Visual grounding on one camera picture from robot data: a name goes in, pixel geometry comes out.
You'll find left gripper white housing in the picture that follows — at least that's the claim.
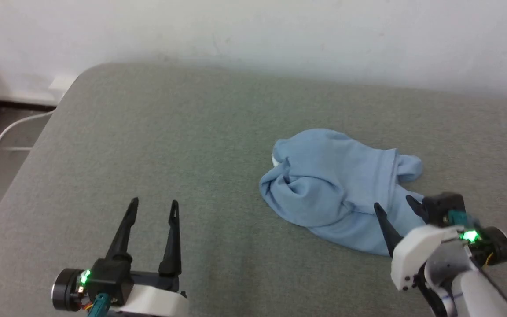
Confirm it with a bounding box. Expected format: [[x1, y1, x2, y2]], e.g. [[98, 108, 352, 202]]
[[52, 197, 189, 317]]

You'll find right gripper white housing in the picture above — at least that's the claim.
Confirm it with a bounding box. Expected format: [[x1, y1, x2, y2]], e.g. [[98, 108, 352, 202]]
[[373, 195, 507, 292]]

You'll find light blue garment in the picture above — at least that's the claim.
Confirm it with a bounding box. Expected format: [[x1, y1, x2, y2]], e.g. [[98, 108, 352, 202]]
[[259, 128, 426, 257]]

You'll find grey-green fabric sofa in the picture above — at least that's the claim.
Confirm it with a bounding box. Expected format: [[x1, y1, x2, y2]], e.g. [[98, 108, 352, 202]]
[[0, 62, 507, 317]]

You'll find teal right camera connector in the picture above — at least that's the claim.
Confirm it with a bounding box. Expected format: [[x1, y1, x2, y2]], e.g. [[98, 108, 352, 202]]
[[449, 210, 472, 226]]

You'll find teal camera connector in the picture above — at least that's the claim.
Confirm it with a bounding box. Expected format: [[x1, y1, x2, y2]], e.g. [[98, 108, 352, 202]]
[[449, 210, 472, 226], [87, 294, 110, 317]]

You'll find teal left camera connector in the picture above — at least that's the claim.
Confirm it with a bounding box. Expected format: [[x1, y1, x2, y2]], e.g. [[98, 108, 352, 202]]
[[87, 294, 110, 317]]

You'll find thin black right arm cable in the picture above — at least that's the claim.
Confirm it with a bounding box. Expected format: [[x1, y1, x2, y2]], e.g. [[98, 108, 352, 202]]
[[478, 263, 507, 317]]

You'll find white cable on floor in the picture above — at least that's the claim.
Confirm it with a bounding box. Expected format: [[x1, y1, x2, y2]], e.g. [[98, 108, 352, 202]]
[[0, 110, 55, 153]]

